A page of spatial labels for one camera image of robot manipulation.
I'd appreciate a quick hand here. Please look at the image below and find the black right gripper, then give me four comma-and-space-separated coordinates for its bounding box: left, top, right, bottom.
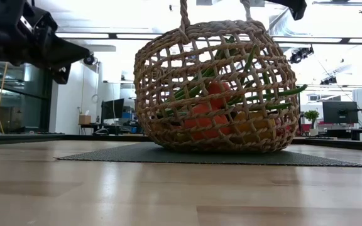
265, 0, 307, 21

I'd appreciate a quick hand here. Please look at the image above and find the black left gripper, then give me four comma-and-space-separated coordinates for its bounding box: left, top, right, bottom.
19, 3, 91, 85

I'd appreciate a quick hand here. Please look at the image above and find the woven seagrass basket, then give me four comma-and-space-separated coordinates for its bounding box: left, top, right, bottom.
133, 0, 299, 154

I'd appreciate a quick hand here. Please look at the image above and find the green onion bunch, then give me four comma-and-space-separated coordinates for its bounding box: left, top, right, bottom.
155, 36, 308, 119

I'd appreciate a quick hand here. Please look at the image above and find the yellow lemon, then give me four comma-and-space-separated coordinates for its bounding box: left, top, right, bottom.
233, 110, 277, 141

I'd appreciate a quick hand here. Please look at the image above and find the overhead light bar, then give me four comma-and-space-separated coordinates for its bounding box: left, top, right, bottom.
55, 30, 362, 45

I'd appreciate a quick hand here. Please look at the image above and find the black computer monitor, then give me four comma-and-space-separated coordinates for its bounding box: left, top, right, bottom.
322, 100, 359, 125
101, 98, 125, 121

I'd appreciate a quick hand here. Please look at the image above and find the potted green plant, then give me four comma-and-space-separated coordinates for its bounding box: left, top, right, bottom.
304, 109, 320, 136

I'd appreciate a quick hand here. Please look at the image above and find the dark grey placemat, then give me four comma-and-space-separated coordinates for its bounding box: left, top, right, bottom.
55, 141, 362, 168

